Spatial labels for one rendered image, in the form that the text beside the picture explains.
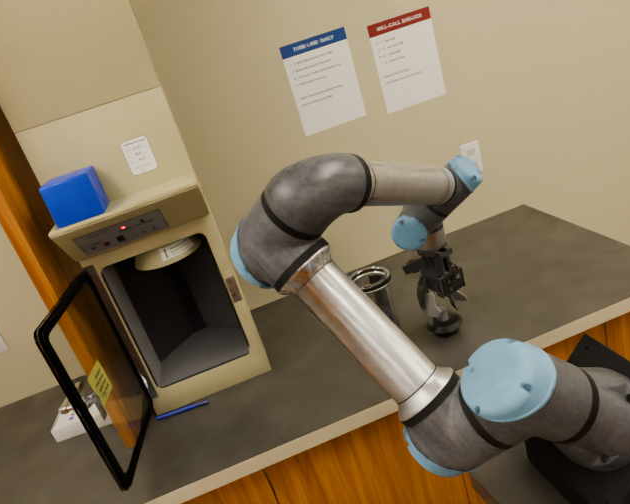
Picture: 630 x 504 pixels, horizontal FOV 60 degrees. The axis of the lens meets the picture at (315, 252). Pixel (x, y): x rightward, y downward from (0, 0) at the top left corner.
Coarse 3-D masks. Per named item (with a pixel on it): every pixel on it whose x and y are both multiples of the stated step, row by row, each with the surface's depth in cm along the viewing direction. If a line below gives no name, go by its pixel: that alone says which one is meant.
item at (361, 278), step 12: (360, 276) 135; (372, 276) 135; (384, 276) 128; (360, 288) 127; (384, 288) 128; (372, 300) 128; (384, 300) 129; (384, 312) 130; (396, 312) 133; (396, 324) 132
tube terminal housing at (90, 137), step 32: (128, 96) 119; (160, 96) 120; (32, 128) 116; (64, 128) 118; (96, 128) 119; (128, 128) 121; (160, 128) 122; (32, 160) 118; (64, 160) 120; (96, 160) 121; (160, 160) 125; (128, 192) 125; (192, 224) 131; (96, 256) 128; (128, 256) 130; (224, 256) 135; (256, 352) 146; (192, 384) 144; (224, 384) 146
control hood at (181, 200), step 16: (192, 176) 123; (144, 192) 123; (160, 192) 117; (176, 192) 116; (192, 192) 118; (112, 208) 117; (128, 208) 115; (144, 208) 117; (160, 208) 119; (176, 208) 121; (192, 208) 124; (208, 208) 130; (80, 224) 114; (96, 224) 115; (112, 224) 117; (176, 224) 127; (64, 240) 116; (80, 256) 123
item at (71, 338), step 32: (64, 320) 110; (96, 320) 124; (64, 352) 106; (96, 352) 119; (96, 384) 114; (128, 384) 130; (96, 416) 110; (128, 416) 124; (96, 448) 108; (128, 448) 120
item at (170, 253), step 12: (180, 240) 136; (192, 240) 139; (144, 252) 135; (156, 252) 134; (168, 252) 134; (180, 252) 135; (192, 252) 137; (144, 264) 135; (156, 264) 134; (168, 264) 134
